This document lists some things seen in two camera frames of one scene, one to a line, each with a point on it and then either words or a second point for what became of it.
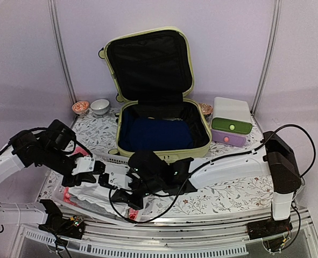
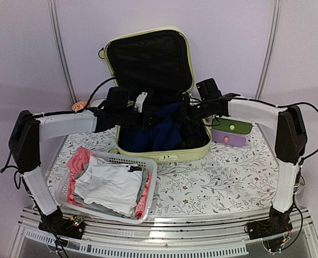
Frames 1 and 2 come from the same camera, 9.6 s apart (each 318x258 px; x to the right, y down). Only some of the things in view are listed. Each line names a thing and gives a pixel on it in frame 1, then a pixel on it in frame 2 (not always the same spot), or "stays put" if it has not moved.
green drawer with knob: x=231 y=126 stays put
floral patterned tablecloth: x=95 y=130 stays put
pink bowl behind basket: x=80 y=107 stays put
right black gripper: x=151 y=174 → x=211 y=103
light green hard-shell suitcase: x=152 y=72 stays put
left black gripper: x=84 y=177 → x=146 y=122
